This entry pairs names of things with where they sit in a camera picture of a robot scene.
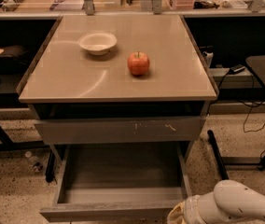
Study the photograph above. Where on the grey top drawer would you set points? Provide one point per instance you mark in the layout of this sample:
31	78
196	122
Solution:
98	131

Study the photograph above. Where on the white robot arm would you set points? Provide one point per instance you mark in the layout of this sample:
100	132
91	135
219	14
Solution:
229	202

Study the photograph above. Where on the black power adapter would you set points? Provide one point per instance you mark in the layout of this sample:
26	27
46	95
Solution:
236	69

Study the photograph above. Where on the red apple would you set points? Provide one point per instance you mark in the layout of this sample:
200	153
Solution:
138	63

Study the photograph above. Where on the plastic bottle on floor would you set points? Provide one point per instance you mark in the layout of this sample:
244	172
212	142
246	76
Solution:
34	162

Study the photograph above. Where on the padded gripper body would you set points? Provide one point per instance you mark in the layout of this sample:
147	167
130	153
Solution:
190	209

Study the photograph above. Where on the black table leg base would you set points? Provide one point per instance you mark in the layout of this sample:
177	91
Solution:
219	161

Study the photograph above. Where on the grey drawer cabinet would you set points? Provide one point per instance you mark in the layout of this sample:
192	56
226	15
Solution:
64	81

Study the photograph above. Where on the grey drawer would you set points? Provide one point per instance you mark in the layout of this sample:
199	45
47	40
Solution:
118	181
98	131

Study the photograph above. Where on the white bowl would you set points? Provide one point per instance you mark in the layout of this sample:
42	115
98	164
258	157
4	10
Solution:
97	43

